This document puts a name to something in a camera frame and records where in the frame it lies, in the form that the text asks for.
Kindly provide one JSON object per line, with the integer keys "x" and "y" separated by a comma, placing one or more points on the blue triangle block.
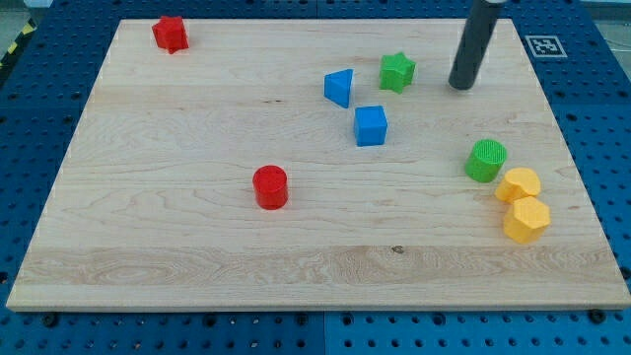
{"x": 337, "y": 87}

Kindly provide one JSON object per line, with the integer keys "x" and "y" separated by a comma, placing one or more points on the green star block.
{"x": 396, "y": 72}

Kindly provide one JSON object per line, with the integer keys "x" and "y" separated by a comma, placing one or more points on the red star block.
{"x": 170, "y": 34}

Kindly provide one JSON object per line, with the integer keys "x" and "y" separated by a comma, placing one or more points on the red cylinder block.
{"x": 270, "y": 185}

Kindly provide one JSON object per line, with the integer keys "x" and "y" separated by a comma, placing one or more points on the blue cube block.
{"x": 370, "y": 126}

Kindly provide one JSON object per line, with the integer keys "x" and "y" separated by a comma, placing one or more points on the light wooden board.
{"x": 153, "y": 208}

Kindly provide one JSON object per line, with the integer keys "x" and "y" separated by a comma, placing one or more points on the green cylinder block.
{"x": 485, "y": 160}

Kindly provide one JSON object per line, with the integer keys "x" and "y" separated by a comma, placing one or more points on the yellow heart block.
{"x": 518, "y": 183}

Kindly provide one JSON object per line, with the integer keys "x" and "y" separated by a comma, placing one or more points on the yellow hexagon block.
{"x": 526, "y": 220}

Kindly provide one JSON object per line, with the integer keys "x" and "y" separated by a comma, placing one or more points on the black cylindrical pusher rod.
{"x": 478, "y": 29}

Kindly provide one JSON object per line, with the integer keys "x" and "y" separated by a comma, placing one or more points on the white fiducial marker tag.
{"x": 545, "y": 46}

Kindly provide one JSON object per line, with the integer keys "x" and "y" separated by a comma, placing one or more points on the yellow black hazard tape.
{"x": 18, "y": 46}

